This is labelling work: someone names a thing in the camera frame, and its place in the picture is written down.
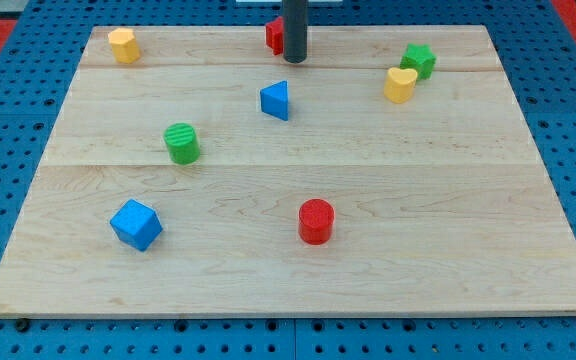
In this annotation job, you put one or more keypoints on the blue triangle block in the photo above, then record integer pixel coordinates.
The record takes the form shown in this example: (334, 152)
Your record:
(274, 100)

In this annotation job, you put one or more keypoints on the red cylinder block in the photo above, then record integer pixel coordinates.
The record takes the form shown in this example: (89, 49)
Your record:
(315, 221)

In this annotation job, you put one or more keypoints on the light wooden board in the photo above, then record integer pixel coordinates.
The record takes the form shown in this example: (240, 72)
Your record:
(443, 206)

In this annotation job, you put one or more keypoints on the green cylinder block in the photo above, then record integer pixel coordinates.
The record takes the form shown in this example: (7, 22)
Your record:
(182, 143)

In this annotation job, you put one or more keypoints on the yellow heart block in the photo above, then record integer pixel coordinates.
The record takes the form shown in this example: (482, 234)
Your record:
(399, 84)

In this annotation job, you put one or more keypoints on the red block behind rod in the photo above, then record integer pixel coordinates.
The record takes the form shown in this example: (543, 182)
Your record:
(274, 31)

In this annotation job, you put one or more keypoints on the blue cube block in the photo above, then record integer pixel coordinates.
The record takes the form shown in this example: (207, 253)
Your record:
(136, 225)

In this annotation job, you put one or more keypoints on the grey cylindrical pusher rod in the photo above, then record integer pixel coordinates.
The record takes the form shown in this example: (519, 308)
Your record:
(295, 37)

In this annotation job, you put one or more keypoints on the green star block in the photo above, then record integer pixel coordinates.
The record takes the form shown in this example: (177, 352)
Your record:
(420, 58)

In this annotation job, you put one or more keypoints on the yellow hexagon block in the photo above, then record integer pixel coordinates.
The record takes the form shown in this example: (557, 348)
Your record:
(124, 45)

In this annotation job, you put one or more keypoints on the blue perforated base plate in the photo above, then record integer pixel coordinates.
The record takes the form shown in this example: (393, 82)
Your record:
(534, 41)

